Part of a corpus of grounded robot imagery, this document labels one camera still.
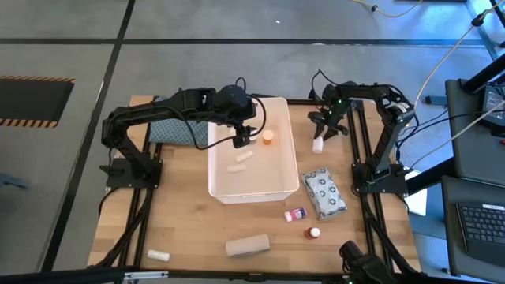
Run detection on white pouch with dark print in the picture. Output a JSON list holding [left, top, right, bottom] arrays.
[[301, 166, 349, 221]]

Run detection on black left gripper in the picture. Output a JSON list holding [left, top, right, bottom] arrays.
[[230, 119, 258, 149]]

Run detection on black mat with hazard stripes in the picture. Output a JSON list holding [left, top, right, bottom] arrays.
[[0, 75, 77, 129]]

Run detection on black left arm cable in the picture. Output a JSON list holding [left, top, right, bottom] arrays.
[[164, 77, 268, 151]]

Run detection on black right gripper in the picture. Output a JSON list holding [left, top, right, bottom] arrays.
[[308, 103, 350, 140]]

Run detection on dark grey closed laptop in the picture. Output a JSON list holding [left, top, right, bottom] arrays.
[[444, 78, 505, 187]]

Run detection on teal patterned cloth pack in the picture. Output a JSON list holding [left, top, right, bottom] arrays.
[[148, 96, 211, 148]]

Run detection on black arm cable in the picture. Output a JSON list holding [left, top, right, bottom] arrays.
[[164, 77, 268, 151], [310, 69, 337, 100]]

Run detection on white paper sheet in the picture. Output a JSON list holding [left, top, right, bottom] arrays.
[[402, 168, 429, 217]]

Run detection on yellow cable with plug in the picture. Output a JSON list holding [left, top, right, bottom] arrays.
[[350, 0, 424, 19], [413, 0, 505, 108]]

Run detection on black aluminium table frame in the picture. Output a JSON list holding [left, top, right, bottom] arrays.
[[94, 96, 421, 282]]

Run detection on white perforated plastic basket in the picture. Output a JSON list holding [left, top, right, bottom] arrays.
[[207, 96, 301, 205]]

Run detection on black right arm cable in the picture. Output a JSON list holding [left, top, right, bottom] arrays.
[[310, 69, 337, 100]]

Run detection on pink labelled bottle white cap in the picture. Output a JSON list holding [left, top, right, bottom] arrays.
[[283, 207, 308, 223]]

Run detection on black stand bar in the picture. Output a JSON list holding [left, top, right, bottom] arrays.
[[405, 52, 505, 195]]

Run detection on beige bandage roll green stitch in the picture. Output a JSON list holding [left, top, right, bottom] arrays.
[[225, 233, 271, 259]]

